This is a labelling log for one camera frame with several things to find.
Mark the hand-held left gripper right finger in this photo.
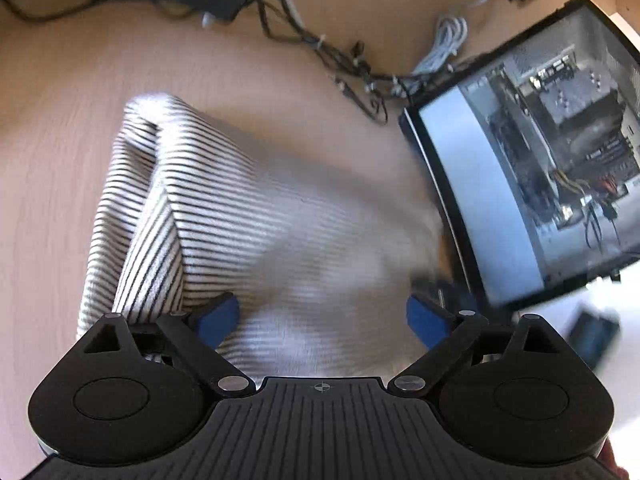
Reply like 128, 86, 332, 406
387, 295, 568, 398

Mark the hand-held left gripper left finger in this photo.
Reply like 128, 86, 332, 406
82, 292, 253, 398

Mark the white coiled cable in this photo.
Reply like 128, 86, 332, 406
410, 15, 469, 77

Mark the beige striped knit shirt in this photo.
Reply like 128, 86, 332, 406
75, 92, 446, 380

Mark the black cable bundle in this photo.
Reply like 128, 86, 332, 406
254, 0, 418, 125

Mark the white glass-sided computer case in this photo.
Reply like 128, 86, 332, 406
398, 0, 640, 311

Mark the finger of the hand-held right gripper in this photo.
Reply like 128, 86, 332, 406
411, 275, 483, 313
569, 309, 622, 367

